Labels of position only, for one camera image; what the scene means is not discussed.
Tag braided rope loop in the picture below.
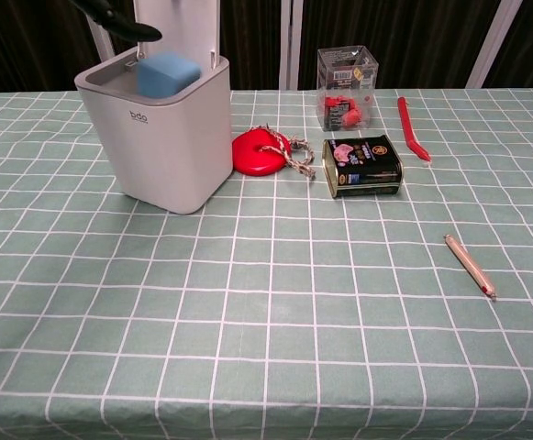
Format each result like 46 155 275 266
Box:
252 123 318 178

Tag clear plastic box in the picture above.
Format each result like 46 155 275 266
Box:
316 44 383 134

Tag green white checked tablecloth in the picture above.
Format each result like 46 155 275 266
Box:
0 86 533 440

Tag white square box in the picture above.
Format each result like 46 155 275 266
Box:
73 0 233 217

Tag blue foam cube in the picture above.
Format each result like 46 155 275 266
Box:
136 50 204 99

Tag dark ribbed screen panel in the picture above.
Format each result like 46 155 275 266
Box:
489 0 533 90
219 0 286 92
296 0 502 91
0 0 103 98

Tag red bent plastic stick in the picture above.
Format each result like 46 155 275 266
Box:
395 95 434 163

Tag black luncheon meat tin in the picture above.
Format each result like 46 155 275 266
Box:
321 133 405 200

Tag white plastic lid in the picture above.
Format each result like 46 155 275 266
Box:
134 0 224 71

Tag tan wooden pencil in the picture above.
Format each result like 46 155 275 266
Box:
443 234 498 303

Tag red plastic disc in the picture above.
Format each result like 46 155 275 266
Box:
230 127 295 178

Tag red toy pieces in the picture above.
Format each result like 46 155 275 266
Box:
322 93 369 130

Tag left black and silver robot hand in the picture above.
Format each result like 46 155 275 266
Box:
72 0 164 42

